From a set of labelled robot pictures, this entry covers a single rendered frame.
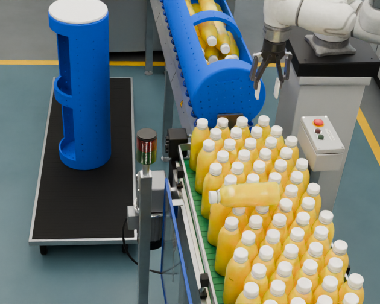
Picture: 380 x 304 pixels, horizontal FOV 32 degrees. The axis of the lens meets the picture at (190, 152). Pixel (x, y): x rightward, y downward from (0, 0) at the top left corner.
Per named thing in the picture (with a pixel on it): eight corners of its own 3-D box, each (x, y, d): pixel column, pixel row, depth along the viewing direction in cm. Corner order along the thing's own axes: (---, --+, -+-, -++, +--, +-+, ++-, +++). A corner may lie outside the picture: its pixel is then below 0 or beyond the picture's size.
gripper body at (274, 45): (284, 32, 220) (280, 56, 226) (260, 32, 219) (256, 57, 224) (291, 42, 214) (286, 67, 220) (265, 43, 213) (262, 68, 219)
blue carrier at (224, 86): (223, 22, 326) (219, -33, 308) (266, 124, 258) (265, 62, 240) (166, 30, 324) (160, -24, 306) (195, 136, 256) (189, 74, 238)
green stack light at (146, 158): (155, 152, 209) (155, 139, 206) (157, 164, 204) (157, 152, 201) (135, 152, 208) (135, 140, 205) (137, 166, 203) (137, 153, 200)
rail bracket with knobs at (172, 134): (188, 148, 254) (190, 126, 248) (191, 160, 249) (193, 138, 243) (163, 149, 253) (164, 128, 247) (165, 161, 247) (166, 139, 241)
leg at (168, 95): (170, 155, 395) (175, 65, 357) (171, 161, 391) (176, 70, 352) (160, 156, 394) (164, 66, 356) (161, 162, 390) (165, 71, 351)
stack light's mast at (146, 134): (154, 166, 213) (155, 126, 203) (157, 179, 208) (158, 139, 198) (135, 167, 212) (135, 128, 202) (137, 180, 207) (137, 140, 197)
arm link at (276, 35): (260, 15, 216) (258, 32, 219) (267, 28, 209) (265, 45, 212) (287, 15, 217) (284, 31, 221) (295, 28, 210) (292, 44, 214)
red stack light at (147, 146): (155, 139, 206) (155, 129, 204) (158, 152, 201) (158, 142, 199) (135, 140, 205) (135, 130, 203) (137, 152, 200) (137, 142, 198)
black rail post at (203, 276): (205, 289, 199) (207, 272, 194) (207, 297, 197) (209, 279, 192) (198, 290, 199) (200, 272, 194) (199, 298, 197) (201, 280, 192)
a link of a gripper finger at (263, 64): (273, 57, 219) (269, 55, 218) (258, 84, 224) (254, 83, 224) (270, 50, 222) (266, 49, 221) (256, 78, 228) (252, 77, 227)
